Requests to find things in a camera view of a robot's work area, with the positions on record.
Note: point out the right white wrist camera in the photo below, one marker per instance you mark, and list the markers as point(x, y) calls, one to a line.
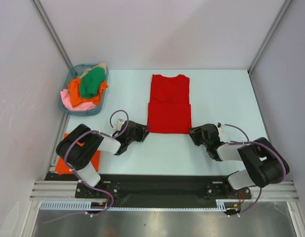
point(220, 127)

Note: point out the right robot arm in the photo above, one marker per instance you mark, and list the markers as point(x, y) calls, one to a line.
point(263, 164)

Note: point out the right aluminium corner post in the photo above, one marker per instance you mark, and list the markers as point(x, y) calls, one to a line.
point(270, 34)

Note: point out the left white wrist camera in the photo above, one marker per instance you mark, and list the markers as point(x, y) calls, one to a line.
point(119, 124)

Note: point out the beige garment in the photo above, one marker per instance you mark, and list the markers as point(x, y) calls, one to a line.
point(102, 65)

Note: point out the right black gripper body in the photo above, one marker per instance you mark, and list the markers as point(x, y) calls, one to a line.
point(205, 142)

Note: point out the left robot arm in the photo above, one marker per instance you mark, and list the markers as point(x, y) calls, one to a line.
point(78, 148)

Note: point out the pink garment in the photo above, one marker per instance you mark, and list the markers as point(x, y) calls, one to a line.
point(78, 106)

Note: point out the orange garment in basket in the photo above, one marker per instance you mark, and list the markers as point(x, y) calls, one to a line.
point(74, 85)

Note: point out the blue plastic basket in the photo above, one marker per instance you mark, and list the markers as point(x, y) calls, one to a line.
point(77, 71)

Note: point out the green garment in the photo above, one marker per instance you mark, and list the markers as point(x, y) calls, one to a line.
point(91, 82)

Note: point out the red t shirt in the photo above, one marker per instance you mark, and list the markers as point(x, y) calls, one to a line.
point(169, 108)

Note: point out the white slotted cable duct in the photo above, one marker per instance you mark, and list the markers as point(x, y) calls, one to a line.
point(66, 205)

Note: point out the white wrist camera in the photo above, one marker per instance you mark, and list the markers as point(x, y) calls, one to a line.
point(119, 124)
point(220, 127)

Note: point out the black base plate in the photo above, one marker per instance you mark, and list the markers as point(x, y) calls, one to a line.
point(153, 191)

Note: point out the folded orange t shirt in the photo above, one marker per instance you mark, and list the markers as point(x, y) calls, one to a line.
point(62, 169)

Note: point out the aluminium corner post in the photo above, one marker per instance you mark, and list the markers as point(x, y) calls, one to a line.
point(270, 34)
point(38, 6)

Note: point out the left aluminium corner post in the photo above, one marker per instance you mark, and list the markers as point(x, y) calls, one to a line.
point(38, 6)

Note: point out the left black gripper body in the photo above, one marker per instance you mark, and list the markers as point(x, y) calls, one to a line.
point(137, 136)

